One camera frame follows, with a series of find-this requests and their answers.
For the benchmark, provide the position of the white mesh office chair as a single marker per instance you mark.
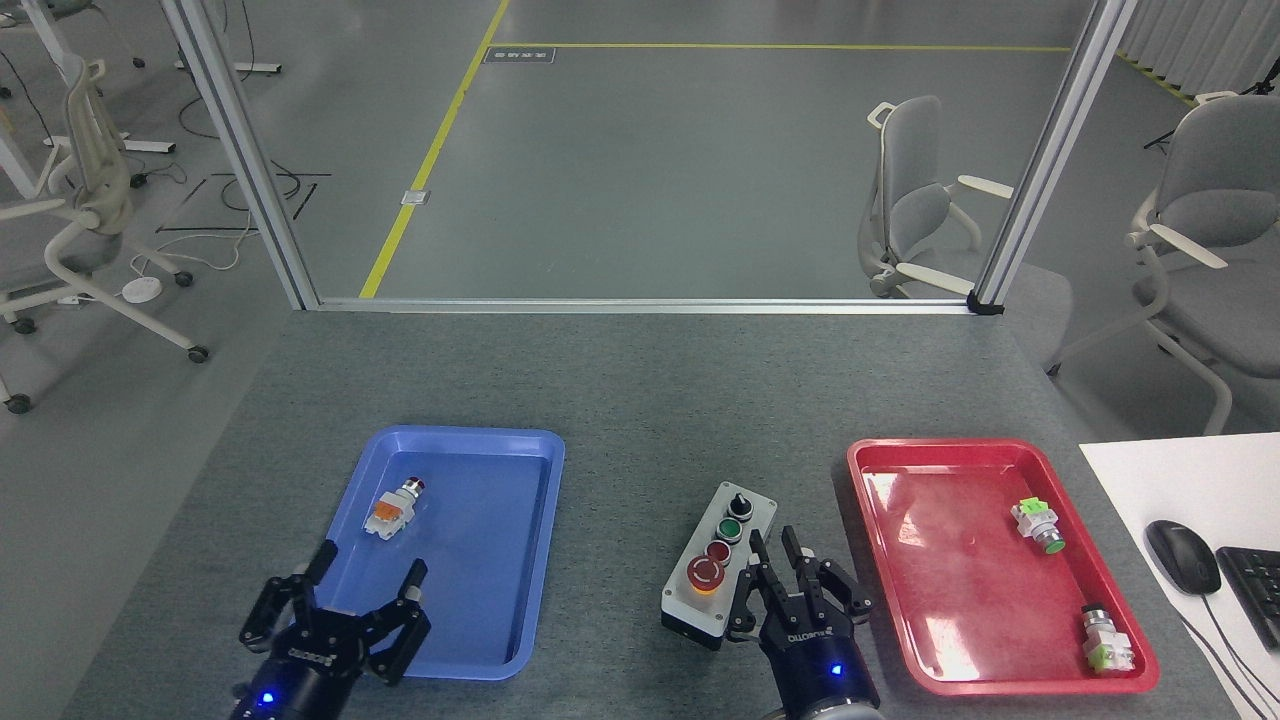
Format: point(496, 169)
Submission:
point(90, 200)

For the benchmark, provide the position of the white side table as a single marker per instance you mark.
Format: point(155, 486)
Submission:
point(1180, 480)

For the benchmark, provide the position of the silver aluminium table rail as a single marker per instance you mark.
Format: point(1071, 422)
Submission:
point(640, 305)

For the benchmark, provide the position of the black corner bracket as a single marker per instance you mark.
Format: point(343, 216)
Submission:
point(985, 303)

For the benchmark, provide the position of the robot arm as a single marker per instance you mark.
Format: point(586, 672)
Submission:
point(850, 715)

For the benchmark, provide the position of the black keyboard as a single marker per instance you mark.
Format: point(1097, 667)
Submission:
point(1255, 592)

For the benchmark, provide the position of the silver aluminium post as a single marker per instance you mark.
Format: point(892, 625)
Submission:
point(1055, 150)
point(240, 150)

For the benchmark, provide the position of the green push button switch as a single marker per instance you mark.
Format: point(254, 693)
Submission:
point(1036, 524)

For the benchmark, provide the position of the red plastic tray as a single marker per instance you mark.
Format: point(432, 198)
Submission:
point(980, 620)

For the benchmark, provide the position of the white desk frame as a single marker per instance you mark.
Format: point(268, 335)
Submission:
point(50, 60)

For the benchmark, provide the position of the blue plastic tray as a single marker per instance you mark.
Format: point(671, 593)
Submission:
point(490, 560)

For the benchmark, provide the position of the silver floor outlet plate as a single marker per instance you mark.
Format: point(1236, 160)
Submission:
point(416, 197)

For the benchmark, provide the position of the round white floor socket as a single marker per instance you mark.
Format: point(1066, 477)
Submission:
point(142, 289)

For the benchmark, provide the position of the black computer mouse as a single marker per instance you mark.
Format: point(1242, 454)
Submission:
point(1182, 557)

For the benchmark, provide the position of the silver push button green block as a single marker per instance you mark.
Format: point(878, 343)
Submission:
point(1104, 640)

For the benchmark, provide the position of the dark floor label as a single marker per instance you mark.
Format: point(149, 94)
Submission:
point(519, 55)

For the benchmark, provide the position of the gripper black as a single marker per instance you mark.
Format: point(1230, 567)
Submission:
point(815, 665)
point(310, 675)

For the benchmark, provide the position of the red push button orange block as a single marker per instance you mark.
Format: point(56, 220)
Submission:
point(392, 512)

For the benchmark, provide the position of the grey four-button control box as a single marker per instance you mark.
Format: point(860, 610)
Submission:
point(705, 600)

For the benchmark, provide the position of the grey office chair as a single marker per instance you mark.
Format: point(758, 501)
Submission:
point(1210, 260)
point(915, 200)

